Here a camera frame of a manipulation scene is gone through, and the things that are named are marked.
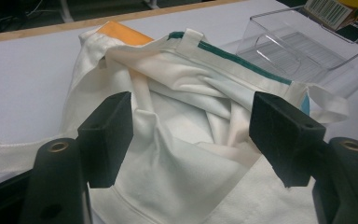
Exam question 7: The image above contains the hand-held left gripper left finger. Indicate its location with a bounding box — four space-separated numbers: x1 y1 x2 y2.
77 91 134 189

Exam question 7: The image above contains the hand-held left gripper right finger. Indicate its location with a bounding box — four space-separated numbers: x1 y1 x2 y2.
249 91 327 189

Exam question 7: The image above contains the white printed tote bag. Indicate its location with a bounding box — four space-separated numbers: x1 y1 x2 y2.
0 27 351 224

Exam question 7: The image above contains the clear plastic tray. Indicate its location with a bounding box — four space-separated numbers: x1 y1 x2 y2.
236 5 358 87

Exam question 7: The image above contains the yellow box with barcode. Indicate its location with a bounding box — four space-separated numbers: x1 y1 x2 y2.
303 0 358 32

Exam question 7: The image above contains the orange box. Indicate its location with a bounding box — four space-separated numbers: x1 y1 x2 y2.
96 21 155 48

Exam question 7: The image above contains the grey metal stand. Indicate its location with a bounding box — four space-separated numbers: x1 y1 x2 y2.
59 0 160 23

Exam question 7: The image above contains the bundle of black floor cables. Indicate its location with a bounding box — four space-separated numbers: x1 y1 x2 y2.
0 0 63 27

